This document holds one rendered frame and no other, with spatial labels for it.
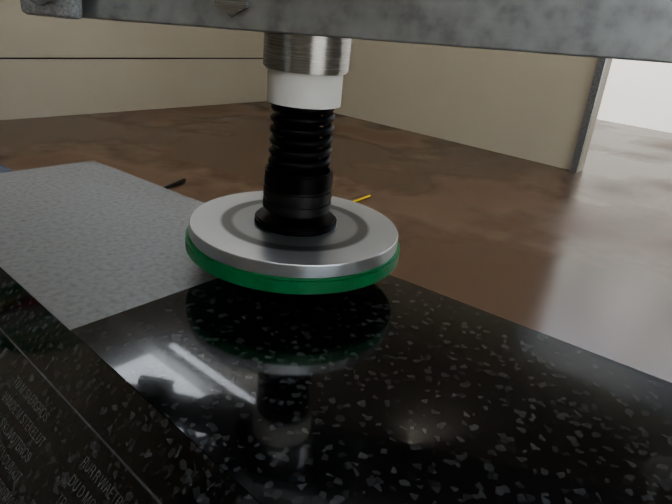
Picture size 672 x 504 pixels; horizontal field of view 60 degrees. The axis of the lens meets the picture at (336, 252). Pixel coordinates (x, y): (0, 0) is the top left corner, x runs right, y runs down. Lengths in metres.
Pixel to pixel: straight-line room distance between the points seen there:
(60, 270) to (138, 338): 0.16
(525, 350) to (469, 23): 0.28
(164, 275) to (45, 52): 5.20
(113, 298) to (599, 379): 0.43
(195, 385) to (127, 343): 0.08
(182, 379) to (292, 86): 0.26
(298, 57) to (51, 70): 5.31
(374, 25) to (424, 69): 5.62
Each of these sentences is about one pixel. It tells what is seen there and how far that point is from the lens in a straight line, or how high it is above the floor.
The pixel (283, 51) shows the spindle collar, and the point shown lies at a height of 1.09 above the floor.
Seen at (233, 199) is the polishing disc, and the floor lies 0.92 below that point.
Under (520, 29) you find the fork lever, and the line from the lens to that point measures 0.49.
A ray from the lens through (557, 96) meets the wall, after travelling 5.51.
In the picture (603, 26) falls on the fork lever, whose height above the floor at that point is 1.14.
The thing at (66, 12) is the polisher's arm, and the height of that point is 1.11.
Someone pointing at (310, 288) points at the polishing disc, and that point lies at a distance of 0.51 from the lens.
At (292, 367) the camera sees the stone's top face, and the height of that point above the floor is 0.87.
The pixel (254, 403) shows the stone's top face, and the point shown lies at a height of 0.87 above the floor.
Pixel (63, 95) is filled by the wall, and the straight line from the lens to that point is 5.85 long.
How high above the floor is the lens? 1.13
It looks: 23 degrees down
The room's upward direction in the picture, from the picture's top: 6 degrees clockwise
